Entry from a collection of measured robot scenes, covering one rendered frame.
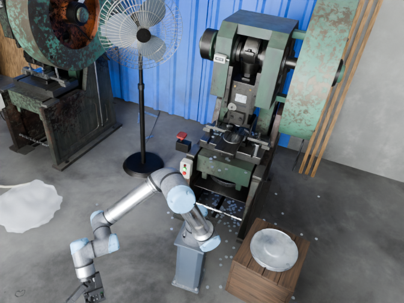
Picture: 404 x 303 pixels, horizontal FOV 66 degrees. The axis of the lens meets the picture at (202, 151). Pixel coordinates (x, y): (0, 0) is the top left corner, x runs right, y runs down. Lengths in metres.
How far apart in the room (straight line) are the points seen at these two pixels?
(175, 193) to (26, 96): 1.99
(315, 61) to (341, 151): 2.10
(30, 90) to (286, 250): 2.42
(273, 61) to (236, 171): 0.77
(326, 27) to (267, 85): 0.49
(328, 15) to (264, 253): 1.33
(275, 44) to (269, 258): 1.23
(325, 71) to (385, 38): 1.60
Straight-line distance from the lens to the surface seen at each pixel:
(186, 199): 1.31
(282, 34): 1.86
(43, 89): 2.95
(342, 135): 3.45
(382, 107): 3.32
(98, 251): 1.44
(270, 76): 1.87
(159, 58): 2.43
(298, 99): 1.59
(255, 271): 1.96
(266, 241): 2.06
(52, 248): 2.53
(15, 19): 2.40
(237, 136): 2.14
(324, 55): 1.55
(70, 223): 2.64
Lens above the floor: 1.96
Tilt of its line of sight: 37 degrees down
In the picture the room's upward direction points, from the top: 7 degrees clockwise
